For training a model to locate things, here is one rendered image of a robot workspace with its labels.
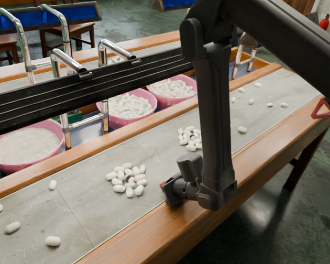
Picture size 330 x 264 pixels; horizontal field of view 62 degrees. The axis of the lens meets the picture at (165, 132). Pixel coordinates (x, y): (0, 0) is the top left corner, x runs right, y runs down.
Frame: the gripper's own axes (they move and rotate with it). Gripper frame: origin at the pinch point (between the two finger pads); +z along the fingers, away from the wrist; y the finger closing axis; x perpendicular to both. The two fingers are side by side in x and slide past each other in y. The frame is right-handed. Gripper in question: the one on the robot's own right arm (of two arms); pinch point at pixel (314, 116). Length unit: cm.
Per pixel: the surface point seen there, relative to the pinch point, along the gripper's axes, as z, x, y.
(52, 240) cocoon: 33, -13, 72
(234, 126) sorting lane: 35.7, -13.6, -10.0
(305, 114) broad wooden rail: 26.0, -0.1, -42.1
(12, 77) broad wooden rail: 74, -93, 49
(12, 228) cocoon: 38, -21, 78
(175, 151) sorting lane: 37.6, -17.4, 22.2
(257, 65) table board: 56, -43, -89
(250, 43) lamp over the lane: 11.6, -36.0, -20.1
